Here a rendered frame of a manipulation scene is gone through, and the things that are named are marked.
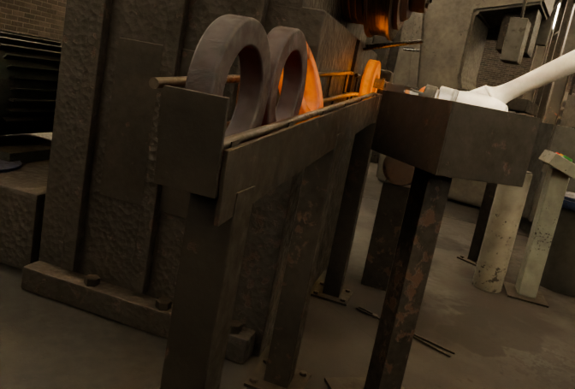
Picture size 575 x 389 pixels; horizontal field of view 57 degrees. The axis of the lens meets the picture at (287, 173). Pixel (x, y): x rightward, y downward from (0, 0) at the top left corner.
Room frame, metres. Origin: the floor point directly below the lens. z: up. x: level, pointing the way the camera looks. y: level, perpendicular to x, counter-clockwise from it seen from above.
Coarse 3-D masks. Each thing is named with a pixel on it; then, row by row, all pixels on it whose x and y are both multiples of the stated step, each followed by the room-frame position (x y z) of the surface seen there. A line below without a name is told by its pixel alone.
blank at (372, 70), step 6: (372, 60) 1.67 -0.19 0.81; (366, 66) 1.63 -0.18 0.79; (372, 66) 1.63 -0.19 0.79; (378, 66) 1.67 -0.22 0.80; (366, 72) 1.62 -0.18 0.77; (372, 72) 1.62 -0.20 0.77; (378, 72) 1.70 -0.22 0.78; (366, 78) 1.61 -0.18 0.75; (372, 78) 1.61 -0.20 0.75; (378, 78) 1.72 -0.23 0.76; (360, 84) 1.62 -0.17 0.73; (366, 84) 1.61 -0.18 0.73; (372, 84) 1.63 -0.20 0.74; (360, 90) 1.62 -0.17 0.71; (366, 90) 1.61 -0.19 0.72; (372, 90) 1.71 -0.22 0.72
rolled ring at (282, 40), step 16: (272, 32) 0.76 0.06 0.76; (288, 32) 0.77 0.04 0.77; (272, 48) 0.74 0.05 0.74; (288, 48) 0.76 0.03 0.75; (304, 48) 0.84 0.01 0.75; (272, 64) 0.73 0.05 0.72; (288, 64) 0.86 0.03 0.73; (304, 64) 0.86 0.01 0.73; (272, 80) 0.72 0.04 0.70; (288, 80) 0.87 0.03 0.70; (304, 80) 0.88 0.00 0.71; (272, 96) 0.73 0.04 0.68; (288, 96) 0.87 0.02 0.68; (272, 112) 0.74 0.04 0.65; (288, 112) 0.86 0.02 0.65
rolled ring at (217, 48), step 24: (216, 24) 0.58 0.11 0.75; (240, 24) 0.59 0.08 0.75; (216, 48) 0.56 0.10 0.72; (240, 48) 0.60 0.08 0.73; (264, 48) 0.67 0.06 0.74; (192, 72) 0.55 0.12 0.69; (216, 72) 0.55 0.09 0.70; (240, 72) 0.69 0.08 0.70; (264, 72) 0.69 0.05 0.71; (240, 96) 0.70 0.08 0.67; (264, 96) 0.70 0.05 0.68; (240, 120) 0.68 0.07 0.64
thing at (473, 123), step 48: (384, 96) 1.19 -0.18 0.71; (384, 144) 1.14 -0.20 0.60; (432, 144) 0.98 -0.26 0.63; (480, 144) 0.98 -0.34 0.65; (528, 144) 1.02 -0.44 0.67; (432, 192) 1.10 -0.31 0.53; (432, 240) 1.11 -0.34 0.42; (384, 336) 1.12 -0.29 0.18; (336, 384) 1.17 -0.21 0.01; (384, 384) 1.10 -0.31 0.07
